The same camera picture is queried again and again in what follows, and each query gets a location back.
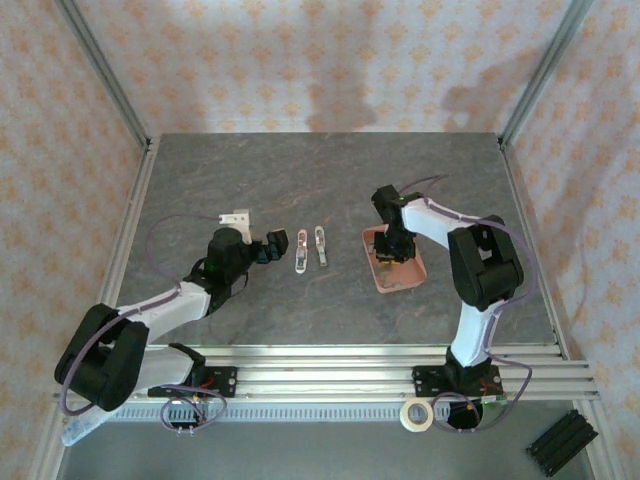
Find pink plastic tray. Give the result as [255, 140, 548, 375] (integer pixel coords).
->
[361, 225, 428, 295]

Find pink stapler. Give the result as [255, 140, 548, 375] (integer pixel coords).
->
[293, 228, 309, 276]

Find beige stapler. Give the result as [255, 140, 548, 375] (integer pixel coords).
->
[313, 225, 331, 268]

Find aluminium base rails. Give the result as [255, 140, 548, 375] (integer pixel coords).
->
[52, 342, 601, 403]

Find white tape roll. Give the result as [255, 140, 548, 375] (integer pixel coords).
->
[401, 398, 434, 433]

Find green circuit board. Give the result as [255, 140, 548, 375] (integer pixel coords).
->
[477, 394, 509, 421]

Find clear plastic packet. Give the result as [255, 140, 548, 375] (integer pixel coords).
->
[59, 412, 109, 448]

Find black aluminium extrusion piece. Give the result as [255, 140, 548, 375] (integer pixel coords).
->
[525, 409, 600, 476]

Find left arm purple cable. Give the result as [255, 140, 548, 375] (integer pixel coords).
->
[59, 213, 224, 416]

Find aluminium table side rail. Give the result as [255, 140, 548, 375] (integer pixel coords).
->
[499, 137, 571, 361]
[102, 134, 161, 351]

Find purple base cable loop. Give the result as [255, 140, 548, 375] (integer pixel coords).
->
[431, 387, 524, 434]
[159, 384, 226, 436]

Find grey slotted cable duct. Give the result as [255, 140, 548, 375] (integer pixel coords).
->
[114, 402, 454, 424]

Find aluminium frame post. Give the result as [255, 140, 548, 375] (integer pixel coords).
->
[497, 0, 596, 149]
[57, 0, 154, 151]

